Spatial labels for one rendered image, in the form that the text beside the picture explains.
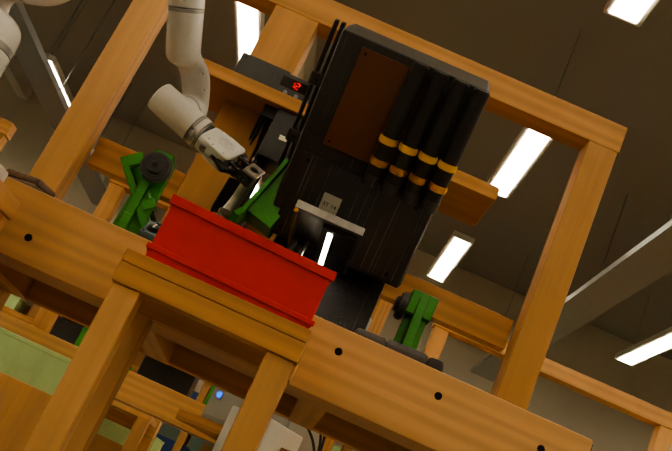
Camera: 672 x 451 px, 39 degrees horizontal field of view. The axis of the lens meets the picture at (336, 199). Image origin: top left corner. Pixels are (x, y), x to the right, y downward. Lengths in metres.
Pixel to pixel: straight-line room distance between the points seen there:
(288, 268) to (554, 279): 1.21
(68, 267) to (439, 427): 0.81
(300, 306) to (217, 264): 0.16
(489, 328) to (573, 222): 0.39
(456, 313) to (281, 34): 0.96
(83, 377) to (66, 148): 1.23
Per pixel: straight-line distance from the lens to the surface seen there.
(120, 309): 1.60
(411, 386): 1.92
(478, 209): 2.68
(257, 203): 2.23
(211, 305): 1.58
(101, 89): 2.77
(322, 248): 2.19
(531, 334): 2.64
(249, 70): 2.69
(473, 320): 2.70
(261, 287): 1.62
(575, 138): 2.89
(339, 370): 1.90
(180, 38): 2.37
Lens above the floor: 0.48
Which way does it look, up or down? 19 degrees up
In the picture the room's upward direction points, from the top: 25 degrees clockwise
